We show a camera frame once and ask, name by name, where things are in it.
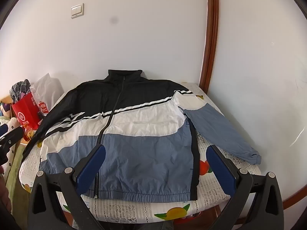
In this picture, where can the white plastic bag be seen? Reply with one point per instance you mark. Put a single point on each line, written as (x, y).
(48, 91)

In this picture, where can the dark plaid cloth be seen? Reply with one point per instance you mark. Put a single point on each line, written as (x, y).
(19, 88)

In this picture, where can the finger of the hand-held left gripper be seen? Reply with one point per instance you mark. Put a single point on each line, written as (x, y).
(12, 136)

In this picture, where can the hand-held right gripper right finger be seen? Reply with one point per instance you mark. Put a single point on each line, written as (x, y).
(220, 166)

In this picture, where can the white fruit print bed sheet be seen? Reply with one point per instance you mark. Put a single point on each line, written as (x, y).
(120, 210)

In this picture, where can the person's left forearm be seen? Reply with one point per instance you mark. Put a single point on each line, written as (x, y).
(4, 191)

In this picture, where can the black white blue jacket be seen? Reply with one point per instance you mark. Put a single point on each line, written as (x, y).
(144, 153)

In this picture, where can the green blanket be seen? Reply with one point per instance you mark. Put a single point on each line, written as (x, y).
(16, 194)

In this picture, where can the brown wooden door frame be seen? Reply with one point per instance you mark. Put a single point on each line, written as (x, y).
(211, 40)

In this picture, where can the white dotted cloth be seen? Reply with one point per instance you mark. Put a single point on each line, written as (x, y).
(14, 158)

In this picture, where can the white wall light switch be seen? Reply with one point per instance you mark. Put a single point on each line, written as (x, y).
(77, 10)

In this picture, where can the orange drink bottle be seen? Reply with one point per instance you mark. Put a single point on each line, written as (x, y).
(29, 131)

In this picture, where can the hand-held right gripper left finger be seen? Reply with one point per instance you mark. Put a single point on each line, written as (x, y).
(92, 166)

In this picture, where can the red paper bag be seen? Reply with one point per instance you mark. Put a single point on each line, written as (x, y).
(26, 110)

